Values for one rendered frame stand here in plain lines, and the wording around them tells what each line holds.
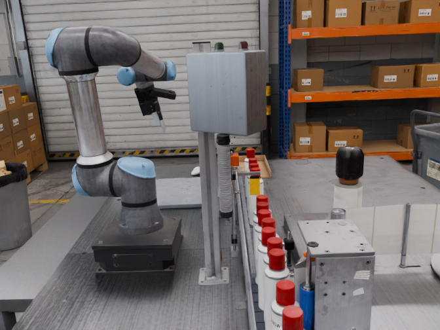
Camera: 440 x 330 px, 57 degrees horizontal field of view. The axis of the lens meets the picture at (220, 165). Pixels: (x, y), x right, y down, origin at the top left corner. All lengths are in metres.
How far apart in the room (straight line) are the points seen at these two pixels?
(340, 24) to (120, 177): 3.93
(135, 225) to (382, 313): 0.75
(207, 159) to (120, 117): 4.63
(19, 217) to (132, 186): 2.36
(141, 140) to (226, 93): 4.78
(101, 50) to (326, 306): 0.88
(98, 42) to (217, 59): 0.40
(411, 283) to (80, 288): 0.91
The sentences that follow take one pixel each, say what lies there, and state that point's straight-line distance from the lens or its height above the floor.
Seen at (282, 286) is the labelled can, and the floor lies 1.08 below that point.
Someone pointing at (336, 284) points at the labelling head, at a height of 1.08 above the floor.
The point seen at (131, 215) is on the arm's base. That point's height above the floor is 0.98.
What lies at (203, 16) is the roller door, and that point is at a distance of 5.43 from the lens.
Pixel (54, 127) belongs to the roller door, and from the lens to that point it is 6.02.
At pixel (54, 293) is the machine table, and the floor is 0.83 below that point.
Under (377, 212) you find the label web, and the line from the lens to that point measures 1.17.
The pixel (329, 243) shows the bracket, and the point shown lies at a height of 1.14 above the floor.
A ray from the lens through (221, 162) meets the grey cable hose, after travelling 0.98.
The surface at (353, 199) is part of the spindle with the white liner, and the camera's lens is 1.30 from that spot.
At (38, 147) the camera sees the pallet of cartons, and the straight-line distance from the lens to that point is 5.56.
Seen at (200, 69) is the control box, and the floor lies 1.44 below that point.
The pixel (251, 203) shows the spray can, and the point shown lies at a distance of 1.40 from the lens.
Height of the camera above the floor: 1.49
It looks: 17 degrees down
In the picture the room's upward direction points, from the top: 3 degrees counter-clockwise
